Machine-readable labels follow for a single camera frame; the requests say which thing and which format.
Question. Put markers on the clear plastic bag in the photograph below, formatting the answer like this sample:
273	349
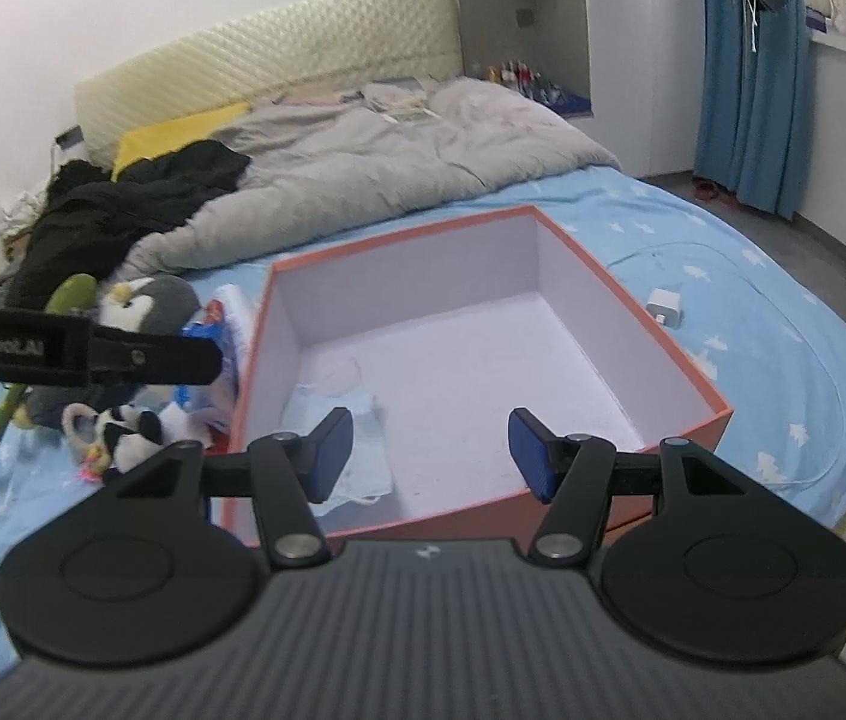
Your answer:
372	465

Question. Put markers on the printed cloth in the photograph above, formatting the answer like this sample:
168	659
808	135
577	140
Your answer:
385	97

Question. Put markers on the small colourful toy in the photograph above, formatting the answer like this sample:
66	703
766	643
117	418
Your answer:
91	471

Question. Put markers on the grey penguin plush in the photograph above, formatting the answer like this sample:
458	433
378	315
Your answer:
160	300

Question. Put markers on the panda plush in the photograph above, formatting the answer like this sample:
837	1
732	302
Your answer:
123	435

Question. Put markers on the white charger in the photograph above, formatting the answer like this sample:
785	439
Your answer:
664	307

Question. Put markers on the white crumpled cloth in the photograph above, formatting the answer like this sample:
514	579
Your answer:
22	214

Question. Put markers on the bed with blue sheet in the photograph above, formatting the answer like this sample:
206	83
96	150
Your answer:
768	360

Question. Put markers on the beige pink plush slipper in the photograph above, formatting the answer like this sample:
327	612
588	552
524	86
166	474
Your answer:
78	427

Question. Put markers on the cream padded headboard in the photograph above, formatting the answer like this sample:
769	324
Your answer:
280	37

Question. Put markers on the green plush toy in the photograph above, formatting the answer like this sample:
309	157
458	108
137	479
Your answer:
74	292

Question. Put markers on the yellow pillow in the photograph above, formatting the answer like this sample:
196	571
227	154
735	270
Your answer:
168	135

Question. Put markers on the red slippers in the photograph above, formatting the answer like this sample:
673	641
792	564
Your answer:
708	189

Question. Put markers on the blue white plastic packet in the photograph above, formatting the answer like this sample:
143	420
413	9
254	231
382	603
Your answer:
226	315

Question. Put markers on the blue box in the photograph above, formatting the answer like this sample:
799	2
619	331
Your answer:
569	101

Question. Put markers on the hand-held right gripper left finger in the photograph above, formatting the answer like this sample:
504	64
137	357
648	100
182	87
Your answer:
333	457

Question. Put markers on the blue curtain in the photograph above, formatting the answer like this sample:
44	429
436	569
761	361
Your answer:
753	90

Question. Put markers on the black clothing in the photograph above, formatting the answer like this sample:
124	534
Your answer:
130	195

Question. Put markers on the grey duvet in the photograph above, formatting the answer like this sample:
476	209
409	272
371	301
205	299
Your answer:
355	165

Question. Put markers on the row of small bottles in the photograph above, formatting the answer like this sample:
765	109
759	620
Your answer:
520	75

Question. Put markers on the wall outlet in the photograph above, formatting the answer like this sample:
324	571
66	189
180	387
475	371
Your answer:
525	16

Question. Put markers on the orange cardboard box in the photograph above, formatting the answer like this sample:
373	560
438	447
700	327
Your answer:
430	521

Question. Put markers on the dark bedside device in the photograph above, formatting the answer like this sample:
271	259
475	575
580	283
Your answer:
69	138

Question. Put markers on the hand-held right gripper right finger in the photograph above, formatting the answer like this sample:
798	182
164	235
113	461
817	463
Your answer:
532	457

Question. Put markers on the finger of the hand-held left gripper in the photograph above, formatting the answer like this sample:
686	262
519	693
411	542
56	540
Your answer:
160	358

